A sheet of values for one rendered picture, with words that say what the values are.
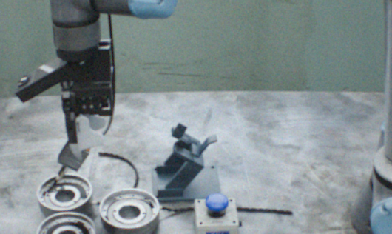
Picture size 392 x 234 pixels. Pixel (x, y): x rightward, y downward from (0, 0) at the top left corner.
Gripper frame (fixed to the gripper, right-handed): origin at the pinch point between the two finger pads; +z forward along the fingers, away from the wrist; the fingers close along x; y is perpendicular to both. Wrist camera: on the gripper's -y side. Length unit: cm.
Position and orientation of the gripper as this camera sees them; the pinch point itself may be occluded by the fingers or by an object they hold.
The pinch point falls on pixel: (75, 149)
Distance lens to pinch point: 99.5
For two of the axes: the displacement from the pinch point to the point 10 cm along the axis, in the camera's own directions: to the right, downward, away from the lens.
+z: 0.0, 8.1, 5.8
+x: -0.6, -5.8, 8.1
